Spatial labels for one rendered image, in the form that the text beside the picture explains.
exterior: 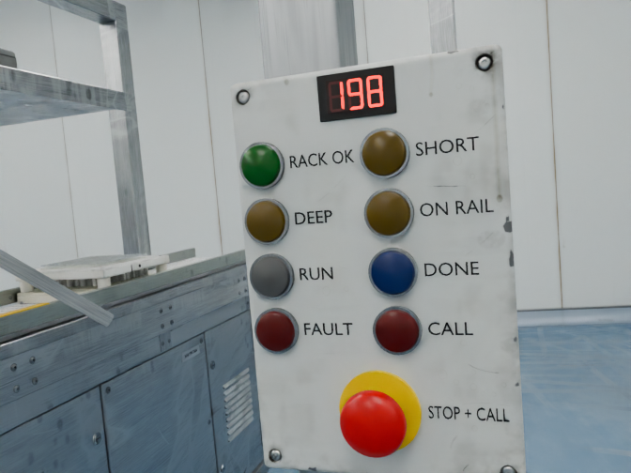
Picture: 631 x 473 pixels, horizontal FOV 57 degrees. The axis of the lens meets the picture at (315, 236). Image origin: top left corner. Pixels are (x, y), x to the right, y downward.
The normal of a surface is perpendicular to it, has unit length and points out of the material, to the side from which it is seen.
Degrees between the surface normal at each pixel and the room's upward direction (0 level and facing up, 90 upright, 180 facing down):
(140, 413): 90
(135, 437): 90
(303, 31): 90
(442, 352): 90
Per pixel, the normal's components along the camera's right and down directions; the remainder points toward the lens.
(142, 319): 0.95, -0.05
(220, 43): -0.18, 0.09
